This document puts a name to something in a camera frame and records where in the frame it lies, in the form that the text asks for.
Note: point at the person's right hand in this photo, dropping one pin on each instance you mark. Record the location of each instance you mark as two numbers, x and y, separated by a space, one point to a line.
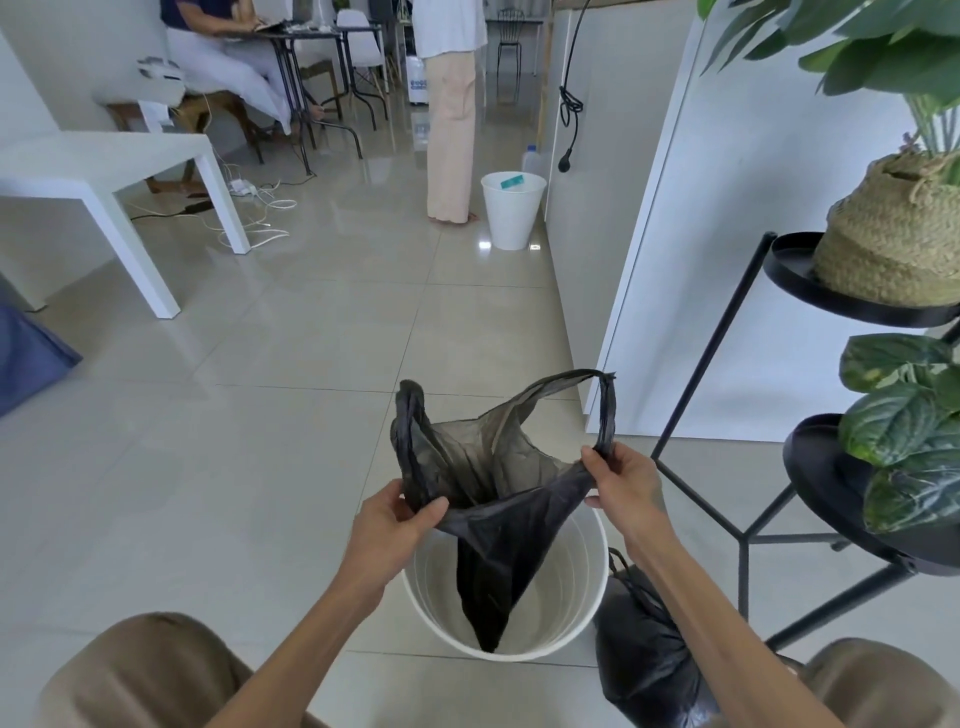
634 499

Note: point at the person's left hand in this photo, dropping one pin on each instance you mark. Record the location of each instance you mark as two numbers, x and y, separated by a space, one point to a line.
382 544

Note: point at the person's right forearm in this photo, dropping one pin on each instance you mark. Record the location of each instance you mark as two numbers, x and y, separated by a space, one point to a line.
735 645

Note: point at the person's left forearm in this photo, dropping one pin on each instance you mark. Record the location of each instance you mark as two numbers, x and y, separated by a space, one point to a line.
300 660

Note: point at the black metal plant stand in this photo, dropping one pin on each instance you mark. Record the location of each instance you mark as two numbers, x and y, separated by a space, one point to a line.
817 465

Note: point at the beige trousers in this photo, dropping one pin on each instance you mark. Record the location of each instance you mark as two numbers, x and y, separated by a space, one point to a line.
135 675

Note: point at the small white waste bin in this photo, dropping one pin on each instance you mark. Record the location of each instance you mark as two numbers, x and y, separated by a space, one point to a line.
514 217

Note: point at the teal packet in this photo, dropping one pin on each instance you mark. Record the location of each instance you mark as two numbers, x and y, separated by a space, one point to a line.
514 183

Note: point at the clear plastic bottle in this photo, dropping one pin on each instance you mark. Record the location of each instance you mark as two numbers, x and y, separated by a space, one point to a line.
530 161

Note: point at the woven straw basket planter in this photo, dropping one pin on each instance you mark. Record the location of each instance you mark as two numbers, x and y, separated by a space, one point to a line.
885 247

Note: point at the white power strip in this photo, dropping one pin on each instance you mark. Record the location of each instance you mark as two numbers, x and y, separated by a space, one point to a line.
240 187

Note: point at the blue cushion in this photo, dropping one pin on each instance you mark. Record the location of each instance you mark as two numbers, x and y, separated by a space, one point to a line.
30 352

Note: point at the white air cooler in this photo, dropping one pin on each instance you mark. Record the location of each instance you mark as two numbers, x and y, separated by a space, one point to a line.
415 82

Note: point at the black folding table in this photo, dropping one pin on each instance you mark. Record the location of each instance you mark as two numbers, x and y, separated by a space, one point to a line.
289 90

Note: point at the wooden chair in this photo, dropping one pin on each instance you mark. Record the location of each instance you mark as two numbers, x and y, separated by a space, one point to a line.
199 105

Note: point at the white table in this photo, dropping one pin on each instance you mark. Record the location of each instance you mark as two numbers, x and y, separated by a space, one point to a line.
97 161

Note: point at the white plastic chair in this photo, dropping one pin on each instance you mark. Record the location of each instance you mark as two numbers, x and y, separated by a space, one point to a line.
360 37

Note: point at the large dark green plant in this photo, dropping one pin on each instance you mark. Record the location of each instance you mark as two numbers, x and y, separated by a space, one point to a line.
885 52

